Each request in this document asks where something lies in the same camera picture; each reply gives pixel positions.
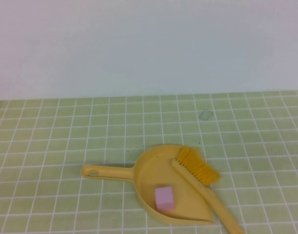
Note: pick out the yellow hand brush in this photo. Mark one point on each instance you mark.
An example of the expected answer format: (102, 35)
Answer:
(197, 168)

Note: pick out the green checked table cover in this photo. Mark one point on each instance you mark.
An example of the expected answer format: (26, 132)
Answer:
(65, 136)

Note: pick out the small clear tape piece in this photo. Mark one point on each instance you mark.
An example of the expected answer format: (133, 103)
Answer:
(205, 115)

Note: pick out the small pink cube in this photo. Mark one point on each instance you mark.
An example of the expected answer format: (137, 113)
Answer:
(164, 200)

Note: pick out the yellow plastic dustpan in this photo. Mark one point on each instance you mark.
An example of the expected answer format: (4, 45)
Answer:
(153, 175)

